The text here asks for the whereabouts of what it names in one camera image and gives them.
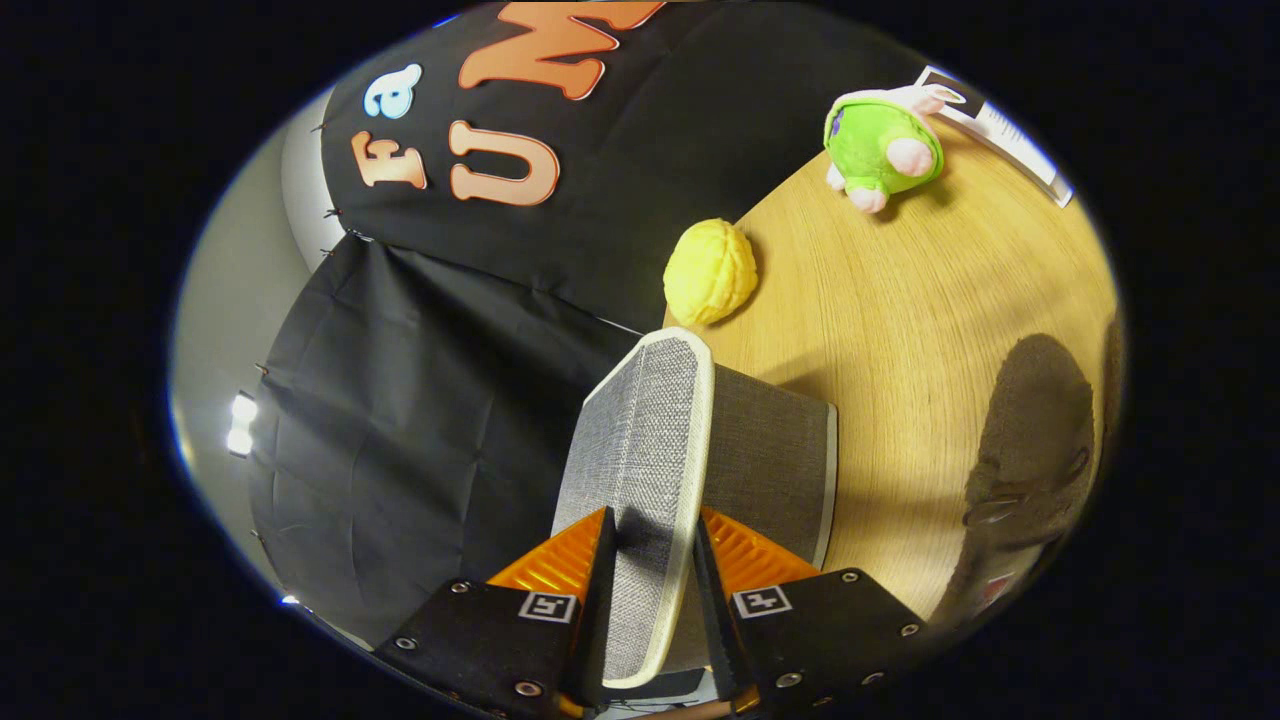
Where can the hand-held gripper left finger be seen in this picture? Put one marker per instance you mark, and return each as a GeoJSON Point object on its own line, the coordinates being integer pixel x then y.
{"type": "Point", "coordinates": [600, 620]}

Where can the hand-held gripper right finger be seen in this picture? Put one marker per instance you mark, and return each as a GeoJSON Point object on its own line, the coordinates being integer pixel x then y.
{"type": "Point", "coordinates": [712, 620]}

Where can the grey fabric storage box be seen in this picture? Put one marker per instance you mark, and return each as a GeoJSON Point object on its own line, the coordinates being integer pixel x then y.
{"type": "Point", "coordinates": [770, 460]}

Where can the grey fabric storage box lid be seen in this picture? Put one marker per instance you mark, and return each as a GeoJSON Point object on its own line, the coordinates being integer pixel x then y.
{"type": "Point", "coordinates": [640, 450]}

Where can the yellow bumpy soft toy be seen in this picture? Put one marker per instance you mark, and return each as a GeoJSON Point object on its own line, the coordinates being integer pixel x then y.
{"type": "Point", "coordinates": [710, 272]}

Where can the narrow ceiling light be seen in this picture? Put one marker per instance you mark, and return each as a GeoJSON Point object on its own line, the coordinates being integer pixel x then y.
{"type": "Point", "coordinates": [241, 425]}

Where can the green and pink plush toy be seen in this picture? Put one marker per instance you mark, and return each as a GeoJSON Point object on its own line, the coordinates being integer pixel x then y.
{"type": "Point", "coordinates": [875, 145]}

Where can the white book with portrait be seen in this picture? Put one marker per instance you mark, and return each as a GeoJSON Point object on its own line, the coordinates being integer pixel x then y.
{"type": "Point", "coordinates": [1010, 135]}

